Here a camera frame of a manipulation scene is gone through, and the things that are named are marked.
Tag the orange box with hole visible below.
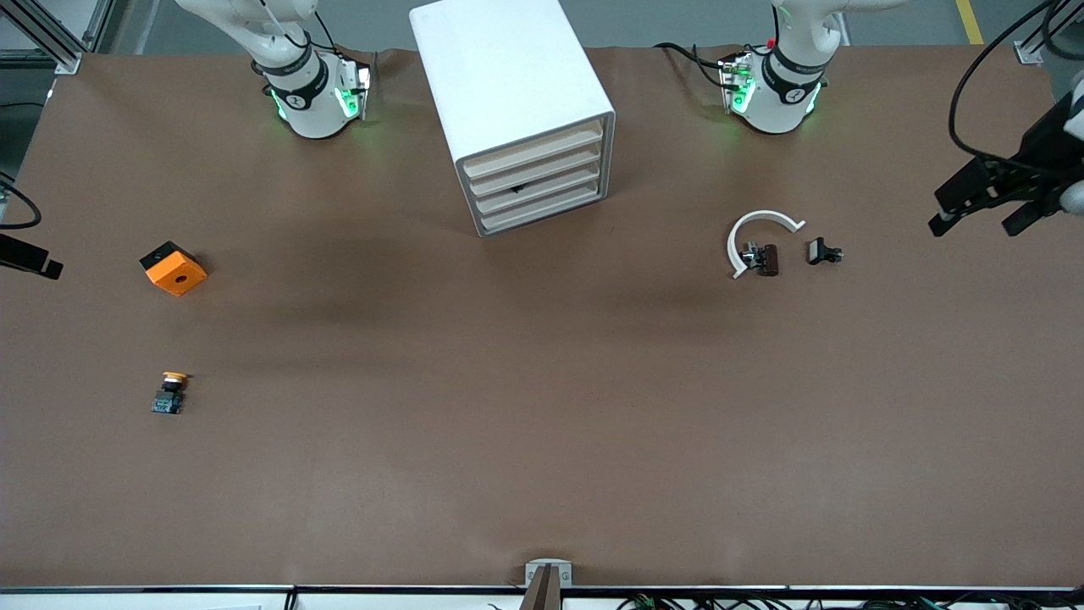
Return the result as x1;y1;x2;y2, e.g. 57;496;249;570
139;241;208;297

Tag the aluminium frame post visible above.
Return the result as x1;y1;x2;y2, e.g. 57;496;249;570
0;0;116;75
1015;0;1084;66

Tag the white half-ring pipe clamp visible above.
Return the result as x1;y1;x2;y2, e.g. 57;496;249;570
727;210;807;280

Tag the orange push button blue block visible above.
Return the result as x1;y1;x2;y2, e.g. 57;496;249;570
151;370;192;416

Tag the small dark brown part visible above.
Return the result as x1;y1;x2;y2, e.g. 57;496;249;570
739;241;780;278

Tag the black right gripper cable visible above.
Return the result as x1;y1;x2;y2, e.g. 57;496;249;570
0;174;41;230

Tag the brown wooden bar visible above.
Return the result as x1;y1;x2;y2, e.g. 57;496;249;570
522;566;561;610

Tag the grey metal bracket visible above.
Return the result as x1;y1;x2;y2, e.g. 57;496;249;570
525;559;574;589

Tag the black arm base cable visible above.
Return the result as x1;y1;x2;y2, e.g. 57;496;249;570
654;41;738;90

